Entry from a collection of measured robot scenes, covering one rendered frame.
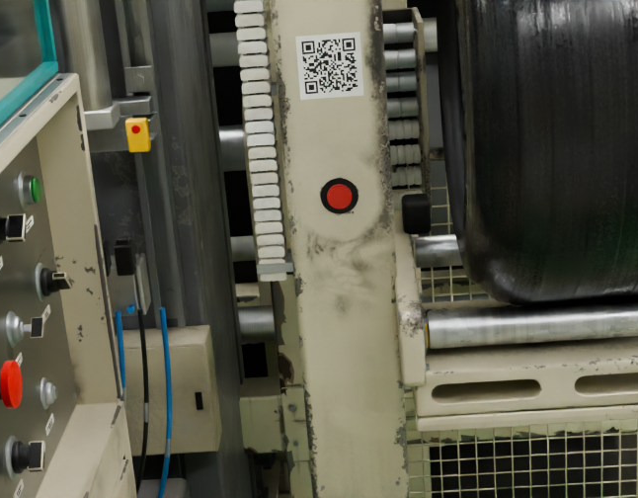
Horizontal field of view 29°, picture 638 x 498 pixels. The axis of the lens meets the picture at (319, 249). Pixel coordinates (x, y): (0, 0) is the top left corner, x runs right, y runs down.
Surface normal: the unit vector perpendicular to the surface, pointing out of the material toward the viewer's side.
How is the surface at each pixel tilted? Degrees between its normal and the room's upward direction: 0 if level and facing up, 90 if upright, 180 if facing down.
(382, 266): 90
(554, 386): 90
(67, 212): 90
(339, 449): 90
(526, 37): 69
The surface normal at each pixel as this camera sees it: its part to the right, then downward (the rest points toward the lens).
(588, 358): -0.07, -0.94
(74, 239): -0.01, 0.33
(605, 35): -0.04, -0.03
